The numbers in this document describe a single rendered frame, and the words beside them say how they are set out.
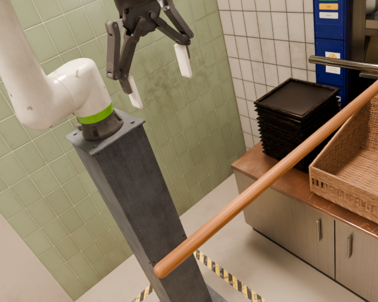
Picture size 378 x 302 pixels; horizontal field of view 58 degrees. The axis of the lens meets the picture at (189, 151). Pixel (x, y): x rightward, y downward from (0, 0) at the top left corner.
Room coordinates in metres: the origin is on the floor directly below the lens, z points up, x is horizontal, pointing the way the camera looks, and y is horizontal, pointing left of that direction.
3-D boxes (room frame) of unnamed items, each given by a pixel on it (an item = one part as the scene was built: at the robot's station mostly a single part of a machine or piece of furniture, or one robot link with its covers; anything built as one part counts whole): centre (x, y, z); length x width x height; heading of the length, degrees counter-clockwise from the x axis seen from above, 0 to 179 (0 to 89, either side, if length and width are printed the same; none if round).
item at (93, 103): (1.07, 0.27, 1.36); 0.16 x 0.13 x 0.19; 136
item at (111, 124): (1.12, 0.29, 1.23); 0.26 x 0.15 x 0.06; 32
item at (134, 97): (0.61, 0.07, 1.49); 0.03 x 0.01 x 0.07; 32
